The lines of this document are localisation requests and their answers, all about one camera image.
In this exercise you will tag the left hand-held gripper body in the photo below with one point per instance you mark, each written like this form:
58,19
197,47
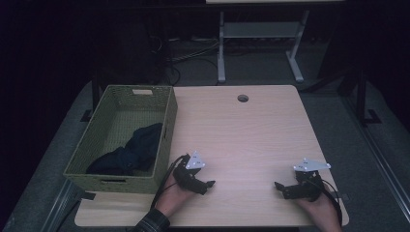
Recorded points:
184,176

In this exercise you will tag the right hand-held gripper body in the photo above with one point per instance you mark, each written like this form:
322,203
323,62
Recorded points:
307,187

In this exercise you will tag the dark navy sweater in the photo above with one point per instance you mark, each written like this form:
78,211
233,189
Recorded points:
141,145

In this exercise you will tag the green woven basket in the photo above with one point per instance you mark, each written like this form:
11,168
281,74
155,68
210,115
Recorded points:
96,141

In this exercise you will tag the person's left hand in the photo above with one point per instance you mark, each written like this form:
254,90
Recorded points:
170,198

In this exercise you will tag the person's right hand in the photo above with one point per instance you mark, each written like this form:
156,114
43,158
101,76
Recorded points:
322,214

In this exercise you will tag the grey tape strip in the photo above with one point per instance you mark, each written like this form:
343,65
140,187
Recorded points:
342,196

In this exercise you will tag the black tape strip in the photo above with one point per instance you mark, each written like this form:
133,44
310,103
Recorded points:
87,195

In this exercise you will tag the black metal stand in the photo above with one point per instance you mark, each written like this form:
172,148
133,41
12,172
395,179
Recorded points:
95,93
361,96

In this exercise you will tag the aluminium floor rail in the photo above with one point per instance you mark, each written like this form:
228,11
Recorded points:
380,154
59,206

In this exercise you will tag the white metal desk frame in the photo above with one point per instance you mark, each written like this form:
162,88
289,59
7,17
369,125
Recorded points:
257,29

